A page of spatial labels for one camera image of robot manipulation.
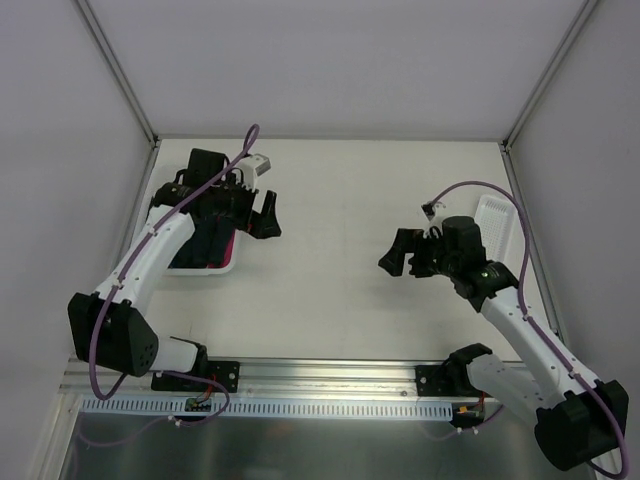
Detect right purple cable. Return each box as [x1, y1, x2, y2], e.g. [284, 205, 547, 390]
[423, 180, 630, 479]

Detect black mounting plate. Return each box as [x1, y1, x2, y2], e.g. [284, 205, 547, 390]
[151, 359, 241, 393]
[414, 362, 493, 399]

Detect white plastic bin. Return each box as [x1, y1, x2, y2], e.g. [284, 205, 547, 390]
[144, 163, 245, 278]

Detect white slotted cable duct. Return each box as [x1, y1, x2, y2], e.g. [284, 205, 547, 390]
[80, 395, 454, 422]

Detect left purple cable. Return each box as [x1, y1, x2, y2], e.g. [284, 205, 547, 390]
[89, 123, 261, 427]

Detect purple cable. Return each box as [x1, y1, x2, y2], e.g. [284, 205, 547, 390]
[89, 123, 261, 427]
[423, 180, 630, 479]

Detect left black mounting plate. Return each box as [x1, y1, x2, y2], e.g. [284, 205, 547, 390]
[151, 359, 241, 393]

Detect rolled napkin bundles with cutlery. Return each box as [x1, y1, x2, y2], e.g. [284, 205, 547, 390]
[170, 218, 235, 269]

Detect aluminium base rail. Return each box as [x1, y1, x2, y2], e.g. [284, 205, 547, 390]
[58, 355, 601, 405]

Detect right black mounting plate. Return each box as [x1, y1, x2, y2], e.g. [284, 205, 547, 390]
[414, 362, 493, 399]

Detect white perforated utensil tray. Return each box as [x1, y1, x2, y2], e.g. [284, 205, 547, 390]
[474, 194, 516, 262]

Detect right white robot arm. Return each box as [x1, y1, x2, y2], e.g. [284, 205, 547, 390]
[378, 216, 629, 478]

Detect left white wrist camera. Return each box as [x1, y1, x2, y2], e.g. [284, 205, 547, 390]
[234, 154, 271, 191]

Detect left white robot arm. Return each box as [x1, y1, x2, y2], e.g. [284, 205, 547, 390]
[67, 148, 281, 390]

